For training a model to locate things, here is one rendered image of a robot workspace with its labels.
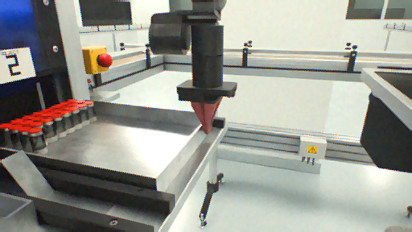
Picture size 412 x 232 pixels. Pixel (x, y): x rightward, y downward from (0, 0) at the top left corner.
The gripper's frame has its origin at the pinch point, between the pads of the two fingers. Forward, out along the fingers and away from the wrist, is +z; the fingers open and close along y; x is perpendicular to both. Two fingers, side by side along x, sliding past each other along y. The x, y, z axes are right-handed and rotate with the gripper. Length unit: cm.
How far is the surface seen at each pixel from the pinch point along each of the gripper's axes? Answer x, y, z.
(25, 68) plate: 4.6, 38.0, -11.0
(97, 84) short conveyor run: -28, 48, 0
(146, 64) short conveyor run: -63, 49, -1
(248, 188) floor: -108, 3, 90
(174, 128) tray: -2.7, 8.5, 1.9
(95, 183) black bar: 21.4, 9.4, 0.1
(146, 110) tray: -5.8, 16.9, -0.4
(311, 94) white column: -143, -32, 29
